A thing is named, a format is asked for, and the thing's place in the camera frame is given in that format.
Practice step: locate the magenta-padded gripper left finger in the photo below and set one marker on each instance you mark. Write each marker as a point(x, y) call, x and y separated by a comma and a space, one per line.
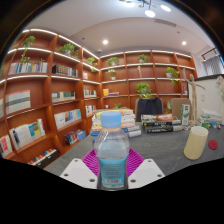
point(76, 171)

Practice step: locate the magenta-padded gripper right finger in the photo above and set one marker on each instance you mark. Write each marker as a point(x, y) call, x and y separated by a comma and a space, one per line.
point(146, 171)

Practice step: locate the clear blue-capped water bottle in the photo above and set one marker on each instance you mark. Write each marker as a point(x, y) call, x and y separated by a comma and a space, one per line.
point(111, 156)

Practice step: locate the stack of dark books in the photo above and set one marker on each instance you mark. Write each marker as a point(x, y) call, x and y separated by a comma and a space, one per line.
point(160, 125)

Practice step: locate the cream ribbed cup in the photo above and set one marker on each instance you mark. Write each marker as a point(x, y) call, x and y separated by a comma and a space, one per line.
point(196, 143)

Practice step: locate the stack of colourful books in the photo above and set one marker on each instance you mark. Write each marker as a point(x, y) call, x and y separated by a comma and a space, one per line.
point(127, 116)

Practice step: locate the chair with dark jacket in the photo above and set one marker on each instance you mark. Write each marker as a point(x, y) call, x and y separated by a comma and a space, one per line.
point(148, 108)

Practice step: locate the green and white carton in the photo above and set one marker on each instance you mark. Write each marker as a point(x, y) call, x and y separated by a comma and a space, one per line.
point(185, 115)

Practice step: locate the flat round red coaster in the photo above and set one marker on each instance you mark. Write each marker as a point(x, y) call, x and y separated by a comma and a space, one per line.
point(213, 144)

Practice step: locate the tan chair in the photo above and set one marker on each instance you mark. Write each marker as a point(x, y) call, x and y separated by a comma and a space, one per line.
point(176, 103)

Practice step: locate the small green box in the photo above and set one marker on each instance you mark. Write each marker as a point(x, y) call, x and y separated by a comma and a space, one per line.
point(205, 125)

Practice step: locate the stack of white books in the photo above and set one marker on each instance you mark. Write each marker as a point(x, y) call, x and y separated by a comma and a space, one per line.
point(210, 116)

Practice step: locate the orange wooden shelf unit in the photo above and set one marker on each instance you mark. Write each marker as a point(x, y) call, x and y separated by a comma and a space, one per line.
point(33, 86)

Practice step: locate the white partition with dark top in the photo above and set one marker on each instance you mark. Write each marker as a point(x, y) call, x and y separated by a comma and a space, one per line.
point(210, 96)

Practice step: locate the grey curtain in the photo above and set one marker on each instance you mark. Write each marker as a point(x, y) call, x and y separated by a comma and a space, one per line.
point(213, 65)

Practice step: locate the recessed round ceiling light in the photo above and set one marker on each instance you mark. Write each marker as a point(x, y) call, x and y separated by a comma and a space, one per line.
point(105, 42)
point(184, 43)

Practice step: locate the ceiling air vent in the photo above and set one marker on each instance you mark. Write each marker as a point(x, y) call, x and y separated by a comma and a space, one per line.
point(165, 22)

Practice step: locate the branched ceiling lamp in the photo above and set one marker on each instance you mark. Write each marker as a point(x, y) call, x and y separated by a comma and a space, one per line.
point(150, 13)

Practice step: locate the white wall switch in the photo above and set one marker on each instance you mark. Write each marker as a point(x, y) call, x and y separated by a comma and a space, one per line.
point(204, 96)

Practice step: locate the black ceiling track rail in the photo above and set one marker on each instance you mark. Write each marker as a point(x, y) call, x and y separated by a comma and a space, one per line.
point(209, 52)

